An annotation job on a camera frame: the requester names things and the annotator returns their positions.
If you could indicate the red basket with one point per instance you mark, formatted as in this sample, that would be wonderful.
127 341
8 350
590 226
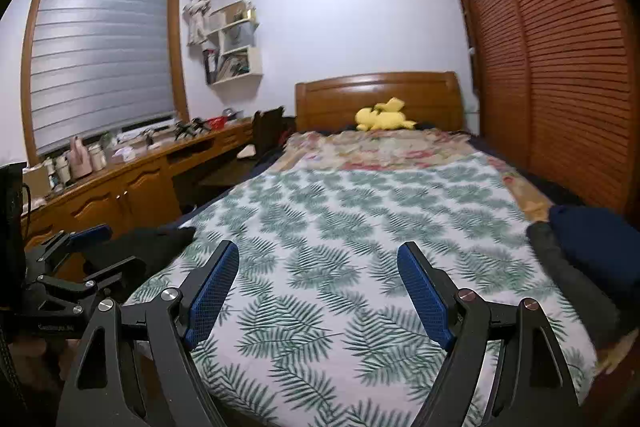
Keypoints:
216 123

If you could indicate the wooden bed headboard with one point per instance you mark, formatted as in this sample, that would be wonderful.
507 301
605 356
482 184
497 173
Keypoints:
330 102

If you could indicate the bed with leaf-print cover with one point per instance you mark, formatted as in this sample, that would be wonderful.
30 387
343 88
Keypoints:
350 232

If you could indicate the folded navy clothes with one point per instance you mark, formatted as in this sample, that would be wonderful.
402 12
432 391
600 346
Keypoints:
600 247

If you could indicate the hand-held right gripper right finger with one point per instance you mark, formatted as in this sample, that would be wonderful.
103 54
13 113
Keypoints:
425 292

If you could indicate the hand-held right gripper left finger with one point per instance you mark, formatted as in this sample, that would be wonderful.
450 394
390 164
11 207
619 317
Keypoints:
212 292

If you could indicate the wooden window frame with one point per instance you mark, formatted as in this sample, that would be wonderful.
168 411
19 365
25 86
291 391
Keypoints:
179 57

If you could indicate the white cloth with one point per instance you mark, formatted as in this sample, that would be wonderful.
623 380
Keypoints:
247 154

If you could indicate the black tools on desk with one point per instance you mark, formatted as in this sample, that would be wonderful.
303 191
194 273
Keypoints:
192 129

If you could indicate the black buttoned coat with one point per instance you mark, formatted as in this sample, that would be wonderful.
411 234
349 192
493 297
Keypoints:
160 239

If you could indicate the white bottle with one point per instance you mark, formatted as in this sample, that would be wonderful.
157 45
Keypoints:
96 158

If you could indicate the cardboard box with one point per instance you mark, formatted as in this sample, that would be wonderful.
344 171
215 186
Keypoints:
35 184

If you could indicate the white wall shelf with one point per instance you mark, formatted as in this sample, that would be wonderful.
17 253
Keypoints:
252 67

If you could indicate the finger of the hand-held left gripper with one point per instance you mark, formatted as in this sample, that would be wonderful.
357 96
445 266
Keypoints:
90 234
107 274

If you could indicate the pink bottle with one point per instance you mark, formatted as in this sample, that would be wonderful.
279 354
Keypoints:
80 159

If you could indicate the grey window blind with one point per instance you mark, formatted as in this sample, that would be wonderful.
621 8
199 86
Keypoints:
100 62

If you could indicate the wooden desk with cabinets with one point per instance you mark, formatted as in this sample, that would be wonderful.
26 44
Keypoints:
125 197

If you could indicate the tall black box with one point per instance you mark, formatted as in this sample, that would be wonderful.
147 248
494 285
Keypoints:
11 207

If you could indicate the wooden louvered wardrobe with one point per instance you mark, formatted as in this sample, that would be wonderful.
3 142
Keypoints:
565 57

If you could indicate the yellow plush toy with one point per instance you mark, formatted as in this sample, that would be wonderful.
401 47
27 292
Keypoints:
382 119

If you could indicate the floral blanket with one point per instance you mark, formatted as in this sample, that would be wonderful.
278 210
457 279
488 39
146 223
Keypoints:
380 152

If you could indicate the navy bed sheet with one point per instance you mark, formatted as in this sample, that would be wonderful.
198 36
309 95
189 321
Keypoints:
500 152

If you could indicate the dark wooden chair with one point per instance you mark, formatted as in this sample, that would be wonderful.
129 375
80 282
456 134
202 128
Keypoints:
270 127

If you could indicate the tied beige curtain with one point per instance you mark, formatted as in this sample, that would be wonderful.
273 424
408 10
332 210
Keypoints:
200 7

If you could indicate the folded grey clothes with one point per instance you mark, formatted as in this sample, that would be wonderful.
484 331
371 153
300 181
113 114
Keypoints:
570 297

